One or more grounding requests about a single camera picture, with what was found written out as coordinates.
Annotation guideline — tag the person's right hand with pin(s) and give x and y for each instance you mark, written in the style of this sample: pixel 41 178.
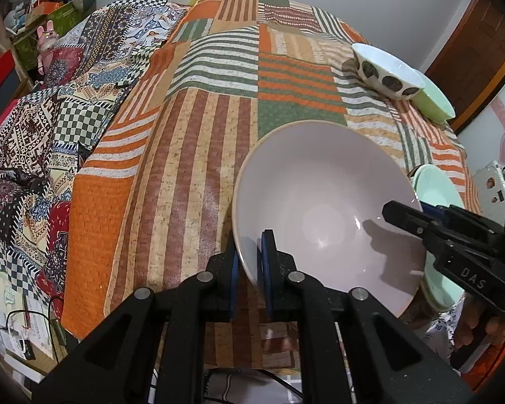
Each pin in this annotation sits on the person's right hand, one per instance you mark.
pixel 475 324

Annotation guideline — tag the light green bowl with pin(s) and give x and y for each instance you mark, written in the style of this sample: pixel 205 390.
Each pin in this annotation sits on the light green bowl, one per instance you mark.
pixel 435 101

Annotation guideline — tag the green cardboard box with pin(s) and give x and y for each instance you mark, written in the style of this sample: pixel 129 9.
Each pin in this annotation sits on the green cardboard box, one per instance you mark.
pixel 63 17

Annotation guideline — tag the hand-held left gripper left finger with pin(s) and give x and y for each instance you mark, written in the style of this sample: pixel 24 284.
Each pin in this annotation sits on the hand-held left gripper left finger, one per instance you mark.
pixel 233 286

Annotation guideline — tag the pink bunny toy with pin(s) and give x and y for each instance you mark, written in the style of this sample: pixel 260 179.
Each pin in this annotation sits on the pink bunny toy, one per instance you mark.
pixel 46 42

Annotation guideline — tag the white heater with stickers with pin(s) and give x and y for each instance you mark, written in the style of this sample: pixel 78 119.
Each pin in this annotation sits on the white heater with stickers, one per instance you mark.
pixel 488 181

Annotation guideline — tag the white bowl with brown spots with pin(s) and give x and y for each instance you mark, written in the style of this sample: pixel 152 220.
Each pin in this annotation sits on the white bowl with brown spots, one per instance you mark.
pixel 383 75

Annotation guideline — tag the light green plate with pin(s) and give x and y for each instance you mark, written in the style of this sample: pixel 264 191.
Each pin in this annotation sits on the light green plate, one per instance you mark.
pixel 439 185

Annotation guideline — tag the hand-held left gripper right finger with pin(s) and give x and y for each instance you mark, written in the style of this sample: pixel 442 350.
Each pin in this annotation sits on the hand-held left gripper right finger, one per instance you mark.
pixel 266 286

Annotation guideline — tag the wooden door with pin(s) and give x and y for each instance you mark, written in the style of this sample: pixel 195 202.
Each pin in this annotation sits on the wooden door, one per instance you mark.
pixel 479 50

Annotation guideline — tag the striped patchwork blanket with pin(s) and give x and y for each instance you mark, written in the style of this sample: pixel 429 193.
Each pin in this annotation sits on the striped patchwork blanket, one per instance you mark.
pixel 193 155

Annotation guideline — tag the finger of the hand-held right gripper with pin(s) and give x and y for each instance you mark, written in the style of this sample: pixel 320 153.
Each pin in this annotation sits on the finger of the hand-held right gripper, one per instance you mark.
pixel 408 219
pixel 471 231

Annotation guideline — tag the pink bowl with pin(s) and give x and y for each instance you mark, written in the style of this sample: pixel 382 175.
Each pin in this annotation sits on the pink bowl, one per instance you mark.
pixel 320 185

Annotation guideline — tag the checkered patterned blanket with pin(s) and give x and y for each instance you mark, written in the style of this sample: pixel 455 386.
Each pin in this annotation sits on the checkered patterned blanket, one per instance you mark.
pixel 46 134

